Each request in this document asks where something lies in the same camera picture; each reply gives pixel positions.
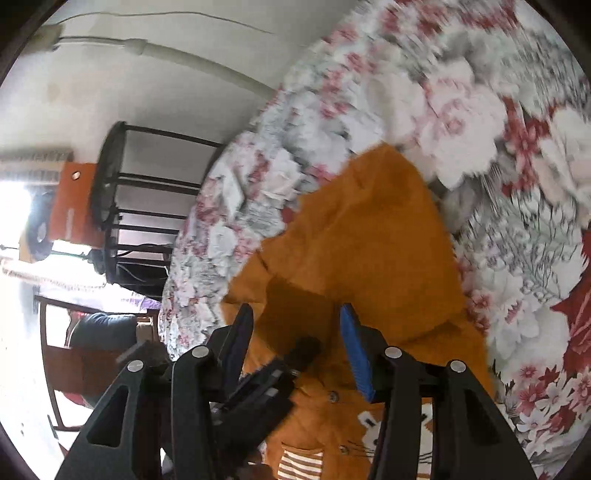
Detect white pipe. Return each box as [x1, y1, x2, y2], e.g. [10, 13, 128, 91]
[55, 34, 278, 100]

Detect dark grey cushion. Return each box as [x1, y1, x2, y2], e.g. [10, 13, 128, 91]
[69, 312, 139, 352]

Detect brown board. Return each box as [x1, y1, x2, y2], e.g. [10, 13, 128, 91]
[46, 344, 139, 407]

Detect floral blanket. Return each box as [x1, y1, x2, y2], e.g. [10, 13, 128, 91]
[157, 0, 591, 480]

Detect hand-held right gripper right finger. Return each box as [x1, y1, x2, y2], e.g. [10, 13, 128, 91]
[338, 304, 539, 480]

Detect orange towel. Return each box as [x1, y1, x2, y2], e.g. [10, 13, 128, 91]
[222, 143, 497, 480]

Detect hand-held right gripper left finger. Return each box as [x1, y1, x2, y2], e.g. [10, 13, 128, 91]
[54, 303, 256, 480]

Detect black metal bed frame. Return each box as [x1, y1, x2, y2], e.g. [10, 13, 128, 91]
[90, 121, 227, 296]

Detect thin wall cable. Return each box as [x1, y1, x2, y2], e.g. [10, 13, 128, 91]
[60, 10, 274, 37]

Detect dark round object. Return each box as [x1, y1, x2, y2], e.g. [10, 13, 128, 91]
[24, 190, 58, 263]

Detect orange box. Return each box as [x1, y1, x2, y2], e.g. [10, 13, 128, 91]
[51, 161, 105, 245]

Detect wooden armchair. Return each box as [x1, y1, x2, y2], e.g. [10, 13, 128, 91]
[36, 294, 160, 432]

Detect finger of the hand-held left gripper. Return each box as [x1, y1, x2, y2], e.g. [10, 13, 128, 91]
[210, 336, 323, 464]

